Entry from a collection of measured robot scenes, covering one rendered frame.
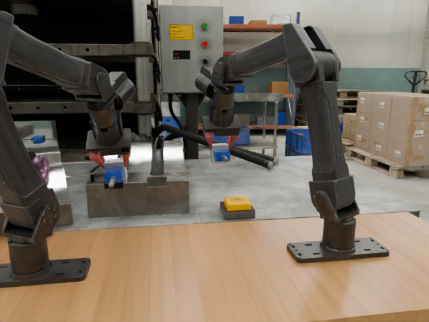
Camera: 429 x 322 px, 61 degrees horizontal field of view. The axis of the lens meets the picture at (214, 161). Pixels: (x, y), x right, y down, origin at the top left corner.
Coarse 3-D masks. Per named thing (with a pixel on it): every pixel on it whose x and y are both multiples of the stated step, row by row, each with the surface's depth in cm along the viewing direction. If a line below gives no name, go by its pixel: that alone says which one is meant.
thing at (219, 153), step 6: (216, 144) 107; (222, 144) 107; (216, 150) 105; (222, 150) 105; (228, 150) 105; (216, 156) 103; (222, 156) 101; (228, 156) 103; (216, 162) 107; (222, 162) 107; (228, 162) 108
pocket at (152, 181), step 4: (148, 180) 98; (152, 180) 98; (156, 180) 98; (160, 180) 98; (164, 180) 98; (148, 184) 98; (152, 184) 98; (156, 184) 98; (160, 184) 98; (164, 184) 98
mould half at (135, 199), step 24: (144, 144) 122; (168, 144) 122; (144, 168) 109; (168, 168) 109; (96, 192) 92; (120, 192) 93; (144, 192) 94; (168, 192) 94; (96, 216) 93; (120, 216) 94
